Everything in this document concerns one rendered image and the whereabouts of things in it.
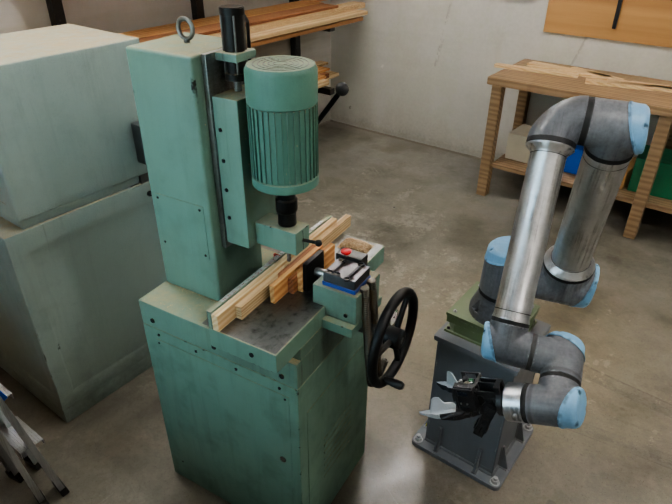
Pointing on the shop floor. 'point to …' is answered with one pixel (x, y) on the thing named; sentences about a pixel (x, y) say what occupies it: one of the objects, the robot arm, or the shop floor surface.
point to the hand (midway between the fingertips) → (430, 399)
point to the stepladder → (22, 439)
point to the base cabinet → (261, 422)
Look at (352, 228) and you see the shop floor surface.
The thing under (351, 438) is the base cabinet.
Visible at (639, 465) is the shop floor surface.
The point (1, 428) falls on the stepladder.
